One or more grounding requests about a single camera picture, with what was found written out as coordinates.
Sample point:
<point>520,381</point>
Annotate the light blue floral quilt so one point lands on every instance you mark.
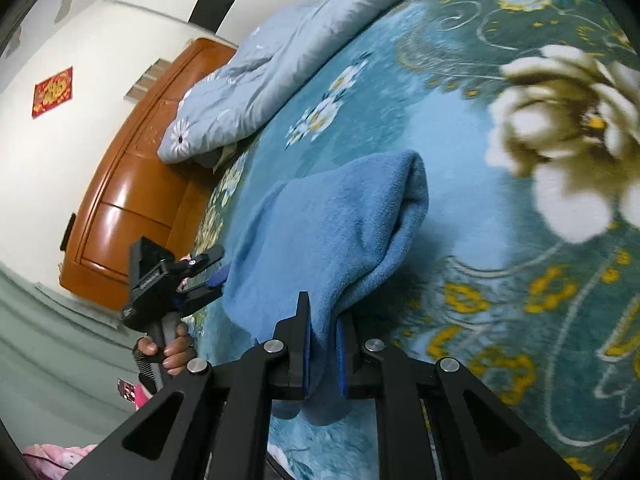
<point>260,85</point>

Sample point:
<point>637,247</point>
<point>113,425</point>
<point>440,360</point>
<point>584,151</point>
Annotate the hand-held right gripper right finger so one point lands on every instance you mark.
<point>343,360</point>

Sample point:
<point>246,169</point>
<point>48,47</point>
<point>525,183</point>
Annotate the blue fleece garment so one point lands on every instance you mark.
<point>325,220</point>

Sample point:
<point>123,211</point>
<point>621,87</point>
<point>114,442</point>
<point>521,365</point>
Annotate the pillow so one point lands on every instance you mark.
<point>220,157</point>

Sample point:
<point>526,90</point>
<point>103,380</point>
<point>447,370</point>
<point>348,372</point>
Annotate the person's left hand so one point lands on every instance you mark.
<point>172,352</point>

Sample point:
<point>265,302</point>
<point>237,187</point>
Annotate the wooden headboard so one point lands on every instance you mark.
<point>135,195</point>

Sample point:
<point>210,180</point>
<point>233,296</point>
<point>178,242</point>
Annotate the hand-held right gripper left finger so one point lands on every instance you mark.
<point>300,340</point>

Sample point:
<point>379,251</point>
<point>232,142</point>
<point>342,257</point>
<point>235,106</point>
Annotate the magenta patterned cloth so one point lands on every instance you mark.
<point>132,392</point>

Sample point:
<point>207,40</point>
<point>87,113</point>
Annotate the teal floral blanket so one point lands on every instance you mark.
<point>475,285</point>

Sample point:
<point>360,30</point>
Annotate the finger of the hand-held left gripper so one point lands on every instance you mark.
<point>205,259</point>
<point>219,280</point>

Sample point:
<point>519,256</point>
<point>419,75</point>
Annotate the red wall decoration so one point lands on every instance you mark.
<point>52,92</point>

